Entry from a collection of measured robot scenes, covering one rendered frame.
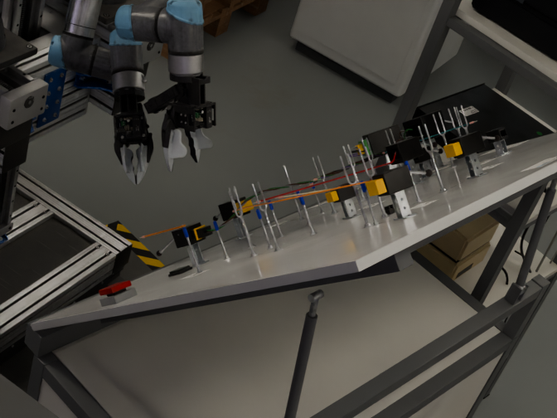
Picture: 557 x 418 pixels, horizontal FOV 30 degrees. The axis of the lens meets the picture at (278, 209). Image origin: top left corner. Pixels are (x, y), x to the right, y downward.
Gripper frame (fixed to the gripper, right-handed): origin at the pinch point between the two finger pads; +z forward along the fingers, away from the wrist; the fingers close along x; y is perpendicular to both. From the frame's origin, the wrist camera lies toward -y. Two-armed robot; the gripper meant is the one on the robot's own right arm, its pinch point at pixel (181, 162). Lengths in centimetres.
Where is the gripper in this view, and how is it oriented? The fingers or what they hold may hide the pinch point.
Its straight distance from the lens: 229.3
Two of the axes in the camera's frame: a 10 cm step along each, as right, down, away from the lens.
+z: -0.1, 9.4, 3.3
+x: 6.0, -2.6, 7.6
